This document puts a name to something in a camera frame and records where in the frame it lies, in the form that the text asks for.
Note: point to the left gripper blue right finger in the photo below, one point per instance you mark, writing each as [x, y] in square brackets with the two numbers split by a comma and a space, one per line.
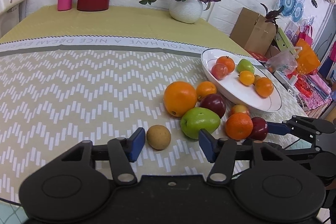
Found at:
[222, 154]

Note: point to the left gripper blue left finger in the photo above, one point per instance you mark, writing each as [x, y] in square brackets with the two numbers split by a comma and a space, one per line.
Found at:
[122, 152]

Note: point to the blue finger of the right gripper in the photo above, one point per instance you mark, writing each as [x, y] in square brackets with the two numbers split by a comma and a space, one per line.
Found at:
[278, 128]

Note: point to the dark red plum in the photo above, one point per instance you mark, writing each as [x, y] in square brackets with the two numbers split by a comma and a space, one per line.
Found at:
[260, 129]
[214, 102]

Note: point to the tangerine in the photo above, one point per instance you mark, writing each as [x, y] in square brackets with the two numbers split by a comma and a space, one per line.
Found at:
[238, 126]

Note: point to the brown longan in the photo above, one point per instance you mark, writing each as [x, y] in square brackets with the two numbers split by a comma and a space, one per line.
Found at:
[158, 137]
[257, 77]

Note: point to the green jujube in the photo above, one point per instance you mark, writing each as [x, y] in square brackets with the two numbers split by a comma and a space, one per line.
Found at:
[245, 65]
[199, 118]

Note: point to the large orange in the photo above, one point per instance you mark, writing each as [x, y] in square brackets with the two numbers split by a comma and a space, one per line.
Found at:
[179, 97]
[264, 87]

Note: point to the red-yellow plum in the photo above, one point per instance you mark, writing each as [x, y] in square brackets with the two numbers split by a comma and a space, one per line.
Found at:
[239, 109]

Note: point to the dark red plum back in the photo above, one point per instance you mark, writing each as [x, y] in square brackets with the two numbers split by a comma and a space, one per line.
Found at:
[214, 102]

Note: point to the yellow-orange small citrus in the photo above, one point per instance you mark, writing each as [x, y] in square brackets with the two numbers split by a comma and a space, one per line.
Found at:
[246, 78]

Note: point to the pink-red plum front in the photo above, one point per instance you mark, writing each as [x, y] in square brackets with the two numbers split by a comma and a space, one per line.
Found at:
[219, 71]

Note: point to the mandarin with stem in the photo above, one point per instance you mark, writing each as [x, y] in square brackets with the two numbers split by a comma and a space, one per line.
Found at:
[228, 62]

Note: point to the white power strip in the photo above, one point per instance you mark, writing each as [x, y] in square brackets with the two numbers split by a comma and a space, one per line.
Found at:
[285, 82]

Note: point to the small orange near plate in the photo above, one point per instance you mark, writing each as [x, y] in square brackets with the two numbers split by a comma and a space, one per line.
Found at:
[205, 88]

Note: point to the clear plastic bag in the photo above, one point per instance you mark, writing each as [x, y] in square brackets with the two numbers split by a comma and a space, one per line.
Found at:
[285, 61]

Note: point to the orange gift bag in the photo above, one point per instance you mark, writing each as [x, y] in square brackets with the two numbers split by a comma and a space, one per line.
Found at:
[307, 60]

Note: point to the red envelope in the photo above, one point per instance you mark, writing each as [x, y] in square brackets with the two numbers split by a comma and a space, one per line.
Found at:
[258, 56]

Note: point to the green cardboard box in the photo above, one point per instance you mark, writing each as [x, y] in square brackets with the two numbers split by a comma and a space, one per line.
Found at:
[283, 43]

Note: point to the patterned beige tablecloth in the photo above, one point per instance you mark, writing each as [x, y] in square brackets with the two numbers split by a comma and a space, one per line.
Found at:
[72, 76]

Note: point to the brown cardboard box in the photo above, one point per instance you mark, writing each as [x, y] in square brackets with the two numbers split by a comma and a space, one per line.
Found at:
[252, 32]

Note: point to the dark purple plant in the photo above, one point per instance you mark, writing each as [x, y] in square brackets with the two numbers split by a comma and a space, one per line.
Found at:
[272, 15]

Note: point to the white plant pot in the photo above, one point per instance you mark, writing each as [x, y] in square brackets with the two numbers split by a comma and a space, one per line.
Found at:
[188, 11]

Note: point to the blue decorative wall plates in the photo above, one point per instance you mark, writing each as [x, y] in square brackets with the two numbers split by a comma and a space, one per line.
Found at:
[292, 8]

